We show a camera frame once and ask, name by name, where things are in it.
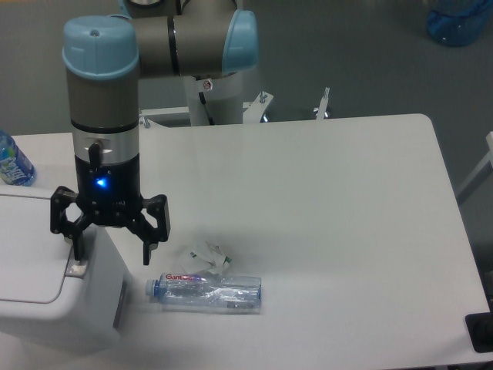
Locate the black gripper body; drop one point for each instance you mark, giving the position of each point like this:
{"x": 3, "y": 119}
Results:
{"x": 109, "y": 192}

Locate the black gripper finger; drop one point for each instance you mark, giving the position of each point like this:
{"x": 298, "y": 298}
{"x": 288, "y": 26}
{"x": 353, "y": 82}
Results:
{"x": 149, "y": 221}
{"x": 60, "y": 201}

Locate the white push-lid trash can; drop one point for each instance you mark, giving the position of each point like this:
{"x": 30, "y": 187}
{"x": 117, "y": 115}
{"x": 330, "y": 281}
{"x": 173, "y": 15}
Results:
{"x": 47, "y": 296}

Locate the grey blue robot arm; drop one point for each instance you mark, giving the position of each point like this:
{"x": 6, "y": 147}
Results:
{"x": 105, "y": 56}

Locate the blue labelled water bottle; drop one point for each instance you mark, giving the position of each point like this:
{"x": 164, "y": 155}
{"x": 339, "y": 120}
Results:
{"x": 16, "y": 168}

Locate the crumpled white paper carton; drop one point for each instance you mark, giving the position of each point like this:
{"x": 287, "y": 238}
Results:
{"x": 204, "y": 258}

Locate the crushed clear plastic bottle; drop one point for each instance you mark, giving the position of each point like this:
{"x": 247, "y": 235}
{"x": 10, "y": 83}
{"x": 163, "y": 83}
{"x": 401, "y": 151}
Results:
{"x": 206, "y": 293}

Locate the black device at table edge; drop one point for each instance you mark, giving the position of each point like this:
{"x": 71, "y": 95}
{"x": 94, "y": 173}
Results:
{"x": 480, "y": 331}

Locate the large blue water jug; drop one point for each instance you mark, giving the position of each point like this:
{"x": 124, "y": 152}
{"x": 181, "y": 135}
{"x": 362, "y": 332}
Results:
{"x": 457, "y": 23}

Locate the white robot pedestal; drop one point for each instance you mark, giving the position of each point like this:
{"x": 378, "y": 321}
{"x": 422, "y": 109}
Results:
{"x": 211, "y": 102}

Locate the white frame at right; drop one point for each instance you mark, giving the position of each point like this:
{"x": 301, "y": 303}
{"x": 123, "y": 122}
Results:
{"x": 481, "y": 171}

